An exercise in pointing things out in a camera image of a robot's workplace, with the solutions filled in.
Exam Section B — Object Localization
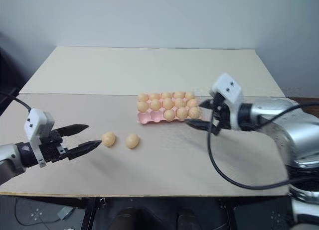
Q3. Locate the thin black floor cable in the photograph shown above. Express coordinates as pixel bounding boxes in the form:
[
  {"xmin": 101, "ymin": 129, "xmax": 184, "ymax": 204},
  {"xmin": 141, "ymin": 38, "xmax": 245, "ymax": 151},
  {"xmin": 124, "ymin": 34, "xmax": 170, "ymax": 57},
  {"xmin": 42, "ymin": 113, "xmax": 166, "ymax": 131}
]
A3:
[{"xmin": 14, "ymin": 197, "xmax": 58, "ymax": 226}]

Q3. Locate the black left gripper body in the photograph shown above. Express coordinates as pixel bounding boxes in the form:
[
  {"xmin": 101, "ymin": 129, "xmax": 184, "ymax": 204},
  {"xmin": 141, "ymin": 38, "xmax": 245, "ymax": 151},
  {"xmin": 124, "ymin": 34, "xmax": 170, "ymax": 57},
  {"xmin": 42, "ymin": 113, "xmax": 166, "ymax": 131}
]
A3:
[{"xmin": 39, "ymin": 129, "xmax": 70, "ymax": 164}]

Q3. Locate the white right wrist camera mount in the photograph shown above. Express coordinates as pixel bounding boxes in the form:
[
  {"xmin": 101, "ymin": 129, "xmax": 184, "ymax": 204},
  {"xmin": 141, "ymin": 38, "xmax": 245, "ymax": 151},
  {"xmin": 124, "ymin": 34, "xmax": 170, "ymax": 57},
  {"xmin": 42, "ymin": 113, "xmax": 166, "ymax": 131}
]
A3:
[{"xmin": 211, "ymin": 72, "xmax": 244, "ymax": 131}]

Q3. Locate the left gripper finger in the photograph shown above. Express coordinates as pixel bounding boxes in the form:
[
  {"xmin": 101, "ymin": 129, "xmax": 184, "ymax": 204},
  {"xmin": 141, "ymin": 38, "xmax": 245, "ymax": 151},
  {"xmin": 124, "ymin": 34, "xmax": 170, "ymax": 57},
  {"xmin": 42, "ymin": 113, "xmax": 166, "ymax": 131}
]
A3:
[
  {"xmin": 55, "ymin": 124, "xmax": 90, "ymax": 138},
  {"xmin": 65, "ymin": 139, "xmax": 103, "ymax": 161}
]

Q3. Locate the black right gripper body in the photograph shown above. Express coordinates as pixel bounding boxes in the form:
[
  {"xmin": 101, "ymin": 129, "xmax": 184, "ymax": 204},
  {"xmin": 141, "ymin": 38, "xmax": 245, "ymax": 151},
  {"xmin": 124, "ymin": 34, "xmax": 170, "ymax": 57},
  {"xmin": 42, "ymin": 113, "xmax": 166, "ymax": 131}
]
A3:
[{"xmin": 208, "ymin": 91, "xmax": 232, "ymax": 136}]

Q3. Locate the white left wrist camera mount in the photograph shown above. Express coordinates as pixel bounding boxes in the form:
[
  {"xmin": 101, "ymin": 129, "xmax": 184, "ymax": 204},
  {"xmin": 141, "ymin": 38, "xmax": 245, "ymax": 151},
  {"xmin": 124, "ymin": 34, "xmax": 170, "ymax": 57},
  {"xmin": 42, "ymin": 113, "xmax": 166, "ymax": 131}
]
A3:
[{"xmin": 23, "ymin": 108, "xmax": 55, "ymax": 168}]

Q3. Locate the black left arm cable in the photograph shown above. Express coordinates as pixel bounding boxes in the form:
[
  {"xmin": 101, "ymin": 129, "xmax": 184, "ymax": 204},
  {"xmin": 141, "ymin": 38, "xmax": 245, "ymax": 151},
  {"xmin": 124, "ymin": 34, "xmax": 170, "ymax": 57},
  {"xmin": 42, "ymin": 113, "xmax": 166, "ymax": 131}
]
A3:
[{"xmin": 0, "ymin": 91, "xmax": 33, "ymax": 112}]

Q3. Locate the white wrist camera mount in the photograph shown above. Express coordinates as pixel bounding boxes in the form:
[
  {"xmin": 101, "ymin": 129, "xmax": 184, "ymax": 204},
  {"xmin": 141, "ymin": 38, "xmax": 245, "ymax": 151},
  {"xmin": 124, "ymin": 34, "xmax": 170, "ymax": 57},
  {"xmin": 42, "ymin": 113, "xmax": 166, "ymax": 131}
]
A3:
[
  {"xmin": 211, "ymin": 72, "xmax": 244, "ymax": 131},
  {"xmin": 23, "ymin": 108, "xmax": 55, "ymax": 168}
]

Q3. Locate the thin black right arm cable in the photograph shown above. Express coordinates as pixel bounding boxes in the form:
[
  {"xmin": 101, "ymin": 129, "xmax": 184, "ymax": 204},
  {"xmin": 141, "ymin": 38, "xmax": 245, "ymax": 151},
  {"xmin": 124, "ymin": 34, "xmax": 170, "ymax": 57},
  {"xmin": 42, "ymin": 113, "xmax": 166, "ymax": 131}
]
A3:
[{"xmin": 258, "ymin": 103, "xmax": 319, "ymax": 127}]

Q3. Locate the grey power adapter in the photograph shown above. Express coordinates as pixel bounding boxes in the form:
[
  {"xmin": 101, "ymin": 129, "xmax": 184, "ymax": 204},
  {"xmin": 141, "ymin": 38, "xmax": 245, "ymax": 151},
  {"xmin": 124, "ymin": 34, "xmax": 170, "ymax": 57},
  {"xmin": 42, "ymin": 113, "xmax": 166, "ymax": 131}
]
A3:
[{"xmin": 57, "ymin": 207, "xmax": 72, "ymax": 220}]

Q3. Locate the pink egg carton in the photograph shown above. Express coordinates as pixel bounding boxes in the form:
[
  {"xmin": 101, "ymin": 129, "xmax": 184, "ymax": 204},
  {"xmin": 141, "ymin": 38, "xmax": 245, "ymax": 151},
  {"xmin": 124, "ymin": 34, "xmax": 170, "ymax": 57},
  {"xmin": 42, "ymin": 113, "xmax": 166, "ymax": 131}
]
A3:
[{"xmin": 137, "ymin": 91, "xmax": 203, "ymax": 125}]

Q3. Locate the black table leg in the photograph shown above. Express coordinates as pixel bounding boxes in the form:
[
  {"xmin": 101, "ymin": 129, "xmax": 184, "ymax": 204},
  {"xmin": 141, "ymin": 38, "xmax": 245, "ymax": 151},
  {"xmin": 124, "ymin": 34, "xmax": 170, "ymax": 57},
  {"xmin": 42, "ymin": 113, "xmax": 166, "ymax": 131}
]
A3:
[{"xmin": 81, "ymin": 197, "xmax": 97, "ymax": 230}]

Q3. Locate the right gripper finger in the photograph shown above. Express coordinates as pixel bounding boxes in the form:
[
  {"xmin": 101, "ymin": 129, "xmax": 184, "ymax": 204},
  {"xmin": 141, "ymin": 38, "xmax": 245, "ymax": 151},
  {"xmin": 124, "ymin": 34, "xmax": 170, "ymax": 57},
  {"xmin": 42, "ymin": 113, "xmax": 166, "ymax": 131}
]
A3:
[
  {"xmin": 198, "ymin": 99, "xmax": 216, "ymax": 111},
  {"xmin": 185, "ymin": 118, "xmax": 213, "ymax": 132}
]

